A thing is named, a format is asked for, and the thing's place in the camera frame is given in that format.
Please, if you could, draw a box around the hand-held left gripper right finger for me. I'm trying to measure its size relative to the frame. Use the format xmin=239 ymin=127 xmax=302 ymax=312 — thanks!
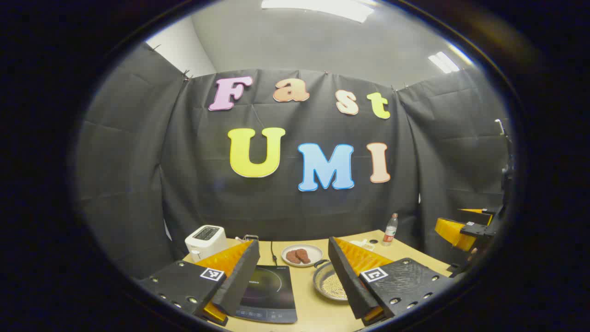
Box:
xmin=328 ymin=237 xmax=454 ymax=326

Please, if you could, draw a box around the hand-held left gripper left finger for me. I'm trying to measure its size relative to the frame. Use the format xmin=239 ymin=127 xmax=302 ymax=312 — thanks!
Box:
xmin=138 ymin=240 xmax=261 ymax=327

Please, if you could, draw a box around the stainless steel pot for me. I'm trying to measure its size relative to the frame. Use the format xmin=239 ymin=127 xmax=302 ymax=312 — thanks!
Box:
xmin=313 ymin=259 xmax=351 ymax=302

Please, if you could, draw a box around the black induction cooktop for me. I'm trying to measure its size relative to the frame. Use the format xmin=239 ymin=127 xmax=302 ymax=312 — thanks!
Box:
xmin=233 ymin=265 xmax=298 ymax=324

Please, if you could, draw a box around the pile of soybeans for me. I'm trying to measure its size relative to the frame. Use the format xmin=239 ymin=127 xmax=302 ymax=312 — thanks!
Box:
xmin=321 ymin=274 xmax=348 ymax=299

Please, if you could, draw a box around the round grey plate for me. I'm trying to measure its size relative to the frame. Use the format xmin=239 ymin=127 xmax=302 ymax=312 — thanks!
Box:
xmin=281 ymin=244 xmax=324 ymax=267

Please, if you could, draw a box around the white divided dish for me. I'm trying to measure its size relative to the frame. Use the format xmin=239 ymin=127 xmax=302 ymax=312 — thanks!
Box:
xmin=349 ymin=238 xmax=379 ymax=252

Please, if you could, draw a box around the white toaster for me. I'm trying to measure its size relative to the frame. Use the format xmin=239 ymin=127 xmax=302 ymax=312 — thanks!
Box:
xmin=185 ymin=225 xmax=228 ymax=262

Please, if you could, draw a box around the clear plastic water bottle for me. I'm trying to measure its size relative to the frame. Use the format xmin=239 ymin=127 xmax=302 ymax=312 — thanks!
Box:
xmin=382 ymin=213 xmax=398 ymax=246

